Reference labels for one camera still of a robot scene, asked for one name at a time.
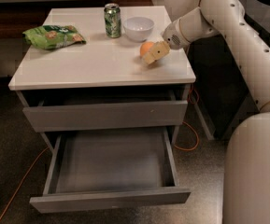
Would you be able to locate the orange fruit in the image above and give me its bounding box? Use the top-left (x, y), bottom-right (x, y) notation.
top-left (140, 41), bottom-right (154, 57)

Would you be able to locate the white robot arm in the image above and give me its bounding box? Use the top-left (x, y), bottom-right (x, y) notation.
top-left (140, 0), bottom-right (270, 224)

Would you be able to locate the grey top drawer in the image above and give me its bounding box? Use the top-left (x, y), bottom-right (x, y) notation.
top-left (23, 100), bottom-right (187, 133)

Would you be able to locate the grey drawer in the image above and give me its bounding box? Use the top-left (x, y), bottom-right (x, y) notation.
top-left (30, 127), bottom-right (191, 213)
top-left (23, 100), bottom-right (187, 133)

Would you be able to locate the white bowl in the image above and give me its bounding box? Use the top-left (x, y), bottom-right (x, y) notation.
top-left (123, 17), bottom-right (154, 42)

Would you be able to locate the green snack bag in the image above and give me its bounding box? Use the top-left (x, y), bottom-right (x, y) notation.
top-left (22, 25), bottom-right (86, 50)

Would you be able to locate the black bin cabinet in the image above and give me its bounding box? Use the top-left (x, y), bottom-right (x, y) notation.
top-left (189, 0), bottom-right (270, 139)

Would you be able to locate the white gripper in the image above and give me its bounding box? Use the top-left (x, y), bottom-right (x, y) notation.
top-left (141, 20), bottom-right (190, 64)

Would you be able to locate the green soda can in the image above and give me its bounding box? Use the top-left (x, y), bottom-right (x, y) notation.
top-left (104, 3), bottom-right (121, 38)

